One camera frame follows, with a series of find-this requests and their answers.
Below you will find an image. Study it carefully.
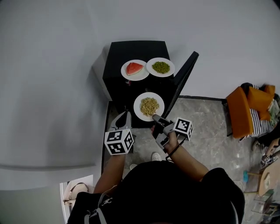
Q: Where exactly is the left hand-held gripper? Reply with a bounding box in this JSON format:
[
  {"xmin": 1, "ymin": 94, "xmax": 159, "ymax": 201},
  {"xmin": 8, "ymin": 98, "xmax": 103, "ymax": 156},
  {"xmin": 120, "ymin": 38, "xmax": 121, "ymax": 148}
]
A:
[{"xmin": 104, "ymin": 110, "xmax": 135, "ymax": 156}]

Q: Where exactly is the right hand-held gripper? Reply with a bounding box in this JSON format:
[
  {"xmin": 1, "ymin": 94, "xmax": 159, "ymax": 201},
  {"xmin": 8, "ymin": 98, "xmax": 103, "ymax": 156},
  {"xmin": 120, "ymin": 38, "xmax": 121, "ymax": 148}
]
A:
[{"xmin": 152, "ymin": 114, "xmax": 194, "ymax": 154}]

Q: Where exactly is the yellow beans food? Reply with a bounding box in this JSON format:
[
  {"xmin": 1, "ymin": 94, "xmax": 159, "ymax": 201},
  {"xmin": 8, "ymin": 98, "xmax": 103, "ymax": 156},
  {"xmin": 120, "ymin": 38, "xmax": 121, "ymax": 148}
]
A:
[{"xmin": 140, "ymin": 97, "xmax": 160, "ymax": 117}]

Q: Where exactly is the white plate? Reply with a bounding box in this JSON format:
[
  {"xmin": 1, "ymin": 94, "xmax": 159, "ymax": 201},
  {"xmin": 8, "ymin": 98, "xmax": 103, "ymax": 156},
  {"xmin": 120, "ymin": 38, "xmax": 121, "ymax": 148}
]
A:
[
  {"xmin": 133, "ymin": 92, "xmax": 165, "ymax": 122},
  {"xmin": 120, "ymin": 59, "xmax": 151, "ymax": 81},
  {"xmin": 146, "ymin": 57, "xmax": 175, "ymax": 77}
]

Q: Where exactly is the green peas food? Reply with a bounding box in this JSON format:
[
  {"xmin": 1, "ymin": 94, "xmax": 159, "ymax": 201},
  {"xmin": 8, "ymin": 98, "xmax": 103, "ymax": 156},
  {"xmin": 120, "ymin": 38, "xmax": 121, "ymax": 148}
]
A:
[{"xmin": 152, "ymin": 61, "xmax": 171, "ymax": 74}]

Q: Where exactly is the red watermelon slice toy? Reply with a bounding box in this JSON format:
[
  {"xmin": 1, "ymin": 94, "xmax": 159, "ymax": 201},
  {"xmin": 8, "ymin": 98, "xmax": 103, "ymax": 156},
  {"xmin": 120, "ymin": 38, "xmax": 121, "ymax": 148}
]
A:
[{"xmin": 126, "ymin": 62, "xmax": 144, "ymax": 76}]

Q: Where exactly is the black glass-door cabinet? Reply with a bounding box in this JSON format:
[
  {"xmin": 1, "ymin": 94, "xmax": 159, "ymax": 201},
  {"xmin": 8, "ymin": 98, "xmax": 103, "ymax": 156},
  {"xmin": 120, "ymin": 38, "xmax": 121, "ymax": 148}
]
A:
[{"xmin": 102, "ymin": 40, "xmax": 200, "ymax": 129}]

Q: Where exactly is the person's left forearm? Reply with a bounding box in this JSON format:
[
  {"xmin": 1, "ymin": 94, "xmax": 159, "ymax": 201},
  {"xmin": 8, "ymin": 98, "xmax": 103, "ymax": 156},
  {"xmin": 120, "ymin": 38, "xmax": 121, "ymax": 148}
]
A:
[{"xmin": 93, "ymin": 153, "xmax": 126, "ymax": 194}]

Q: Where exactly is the person's right forearm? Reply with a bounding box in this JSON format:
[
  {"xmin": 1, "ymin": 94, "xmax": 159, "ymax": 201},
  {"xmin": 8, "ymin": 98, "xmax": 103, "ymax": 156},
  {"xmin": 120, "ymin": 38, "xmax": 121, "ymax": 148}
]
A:
[{"xmin": 167, "ymin": 145, "xmax": 210, "ymax": 182}]

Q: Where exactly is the person's right hand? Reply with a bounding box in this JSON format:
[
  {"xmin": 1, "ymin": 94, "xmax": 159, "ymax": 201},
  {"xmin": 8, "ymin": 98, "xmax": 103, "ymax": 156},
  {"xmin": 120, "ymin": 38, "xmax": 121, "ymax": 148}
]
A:
[{"xmin": 166, "ymin": 130, "xmax": 180, "ymax": 152}]

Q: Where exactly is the person's black shirt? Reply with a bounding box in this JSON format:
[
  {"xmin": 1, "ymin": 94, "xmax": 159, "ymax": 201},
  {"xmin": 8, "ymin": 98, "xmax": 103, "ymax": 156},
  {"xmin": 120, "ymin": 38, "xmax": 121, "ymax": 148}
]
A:
[{"xmin": 67, "ymin": 161, "xmax": 245, "ymax": 224}]

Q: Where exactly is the orange sofa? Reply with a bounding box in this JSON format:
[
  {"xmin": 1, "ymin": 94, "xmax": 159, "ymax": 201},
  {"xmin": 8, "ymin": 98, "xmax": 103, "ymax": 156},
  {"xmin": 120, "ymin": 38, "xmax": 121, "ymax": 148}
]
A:
[{"xmin": 226, "ymin": 82, "xmax": 280, "ymax": 140}]

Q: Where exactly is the beige handbag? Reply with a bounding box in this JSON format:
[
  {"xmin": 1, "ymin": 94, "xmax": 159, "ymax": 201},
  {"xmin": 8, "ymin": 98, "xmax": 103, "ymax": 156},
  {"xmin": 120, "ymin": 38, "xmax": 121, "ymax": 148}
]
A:
[{"xmin": 63, "ymin": 182, "xmax": 89, "ymax": 205}]

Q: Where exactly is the black white striped blanket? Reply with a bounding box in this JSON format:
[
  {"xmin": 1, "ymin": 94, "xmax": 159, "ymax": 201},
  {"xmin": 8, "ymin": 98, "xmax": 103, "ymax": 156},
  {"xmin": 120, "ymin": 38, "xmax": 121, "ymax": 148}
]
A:
[{"xmin": 239, "ymin": 108, "xmax": 275, "ymax": 140}]

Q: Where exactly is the large orange cushion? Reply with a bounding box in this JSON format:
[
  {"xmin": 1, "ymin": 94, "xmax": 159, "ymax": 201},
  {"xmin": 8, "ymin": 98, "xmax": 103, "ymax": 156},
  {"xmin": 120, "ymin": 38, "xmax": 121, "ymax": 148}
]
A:
[{"xmin": 247, "ymin": 85, "xmax": 276, "ymax": 121}]

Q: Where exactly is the pile of pale clothes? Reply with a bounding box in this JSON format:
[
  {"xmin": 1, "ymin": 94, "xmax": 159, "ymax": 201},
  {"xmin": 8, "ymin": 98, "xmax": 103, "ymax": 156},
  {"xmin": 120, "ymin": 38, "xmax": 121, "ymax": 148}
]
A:
[{"xmin": 270, "ymin": 96, "xmax": 280, "ymax": 125}]

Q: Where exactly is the round wooden table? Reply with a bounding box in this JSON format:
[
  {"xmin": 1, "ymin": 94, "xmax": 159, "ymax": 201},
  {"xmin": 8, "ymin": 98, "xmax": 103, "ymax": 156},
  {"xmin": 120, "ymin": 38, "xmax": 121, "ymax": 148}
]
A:
[{"xmin": 258, "ymin": 163, "xmax": 280, "ymax": 197}]

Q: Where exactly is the glass side table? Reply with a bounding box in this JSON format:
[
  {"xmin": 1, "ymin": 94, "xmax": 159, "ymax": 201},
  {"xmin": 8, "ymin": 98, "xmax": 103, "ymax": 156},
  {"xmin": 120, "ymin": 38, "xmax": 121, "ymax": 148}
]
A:
[{"xmin": 251, "ymin": 190, "xmax": 280, "ymax": 219}]

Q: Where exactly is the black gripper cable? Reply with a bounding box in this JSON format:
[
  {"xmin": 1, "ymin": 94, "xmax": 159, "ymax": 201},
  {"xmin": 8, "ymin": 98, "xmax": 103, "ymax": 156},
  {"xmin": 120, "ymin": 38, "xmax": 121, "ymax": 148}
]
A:
[{"xmin": 165, "ymin": 137, "xmax": 186, "ymax": 161}]

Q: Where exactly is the gray backpack strap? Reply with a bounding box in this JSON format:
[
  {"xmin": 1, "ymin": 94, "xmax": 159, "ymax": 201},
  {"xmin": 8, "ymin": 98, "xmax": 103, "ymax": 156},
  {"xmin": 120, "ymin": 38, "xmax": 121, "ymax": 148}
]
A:
[{"xmin": 84, "ymin": 185, "xmax": 118, "ymax": 224}]

